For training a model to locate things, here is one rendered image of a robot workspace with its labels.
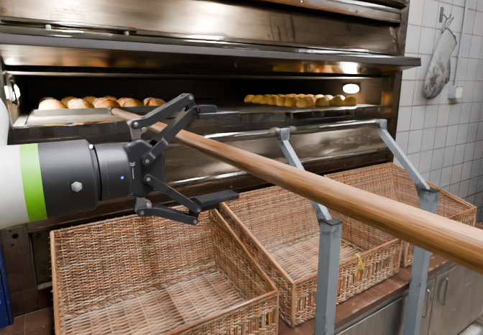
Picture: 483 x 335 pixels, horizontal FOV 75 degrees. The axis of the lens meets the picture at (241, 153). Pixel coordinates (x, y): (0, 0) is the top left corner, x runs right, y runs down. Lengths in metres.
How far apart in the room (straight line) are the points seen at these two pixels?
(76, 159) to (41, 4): 0.77
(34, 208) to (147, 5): 0.90
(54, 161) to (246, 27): 1.05
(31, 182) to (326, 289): 0.76
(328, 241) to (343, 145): 0.94
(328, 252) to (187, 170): 0.61
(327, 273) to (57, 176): 0.72
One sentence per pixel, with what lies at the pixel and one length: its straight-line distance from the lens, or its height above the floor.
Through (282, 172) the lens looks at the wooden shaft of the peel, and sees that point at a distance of 0.40.
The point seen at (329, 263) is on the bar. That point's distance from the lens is 0.91.
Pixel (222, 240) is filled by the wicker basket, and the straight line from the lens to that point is 1.22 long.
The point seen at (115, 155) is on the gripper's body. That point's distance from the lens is 0.43.
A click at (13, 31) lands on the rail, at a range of 0.99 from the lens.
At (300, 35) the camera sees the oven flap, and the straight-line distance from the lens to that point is 1.50.
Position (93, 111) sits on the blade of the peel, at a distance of 1.46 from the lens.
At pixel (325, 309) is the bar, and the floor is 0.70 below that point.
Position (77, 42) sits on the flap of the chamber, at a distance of 0.98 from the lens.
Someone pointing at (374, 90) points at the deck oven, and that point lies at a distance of 2.12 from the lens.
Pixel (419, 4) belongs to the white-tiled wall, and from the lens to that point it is 2.22.
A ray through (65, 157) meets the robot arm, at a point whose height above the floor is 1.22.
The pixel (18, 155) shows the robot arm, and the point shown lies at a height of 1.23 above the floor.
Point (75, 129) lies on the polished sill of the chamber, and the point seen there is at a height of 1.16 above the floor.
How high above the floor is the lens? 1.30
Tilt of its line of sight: 12 degrees down
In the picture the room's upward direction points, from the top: straight up
